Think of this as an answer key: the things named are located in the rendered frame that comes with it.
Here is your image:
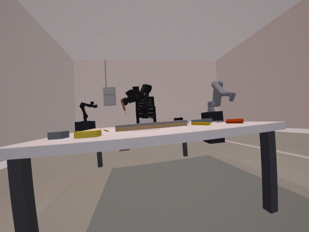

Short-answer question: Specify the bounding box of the orange-handled awl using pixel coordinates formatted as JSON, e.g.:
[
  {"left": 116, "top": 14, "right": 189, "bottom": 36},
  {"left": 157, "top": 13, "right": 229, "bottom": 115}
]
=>
[{"left": 225, "top": 119, "right": 244, "bottom": 124}]

